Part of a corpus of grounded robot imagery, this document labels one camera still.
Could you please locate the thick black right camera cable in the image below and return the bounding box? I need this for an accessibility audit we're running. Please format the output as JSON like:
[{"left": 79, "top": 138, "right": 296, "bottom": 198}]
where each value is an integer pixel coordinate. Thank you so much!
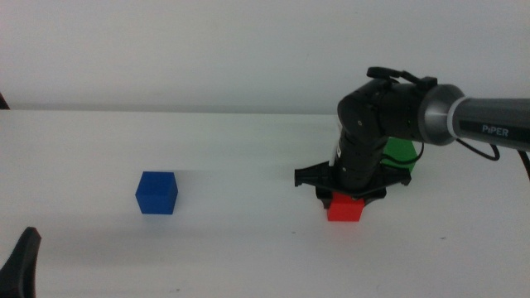
[{"left": 455, "top": 138, "right": 530, "bottom": 182}]

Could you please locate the blue cube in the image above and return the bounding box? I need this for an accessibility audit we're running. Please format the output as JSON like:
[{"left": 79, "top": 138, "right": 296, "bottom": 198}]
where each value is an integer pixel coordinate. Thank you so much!
[{"left": 134, "top": 171, "right": 179, "bottom": 216}]

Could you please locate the red cube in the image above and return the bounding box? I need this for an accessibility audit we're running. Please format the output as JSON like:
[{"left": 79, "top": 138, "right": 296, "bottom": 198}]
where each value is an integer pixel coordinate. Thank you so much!
[{"left": 326, "top": 192, "right": 365, "bottom": 223}]

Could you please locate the green cube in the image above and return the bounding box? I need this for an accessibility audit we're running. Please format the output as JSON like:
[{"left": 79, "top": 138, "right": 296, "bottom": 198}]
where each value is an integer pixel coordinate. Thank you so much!
[{"left": 383, "top": 137, "right": 418, "bottom": 173}]

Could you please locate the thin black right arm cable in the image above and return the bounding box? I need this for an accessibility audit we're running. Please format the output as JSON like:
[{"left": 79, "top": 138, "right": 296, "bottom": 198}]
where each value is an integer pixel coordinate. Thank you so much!
[{"left": 367, "top": 65, "right": 439, "bottom": 167}]

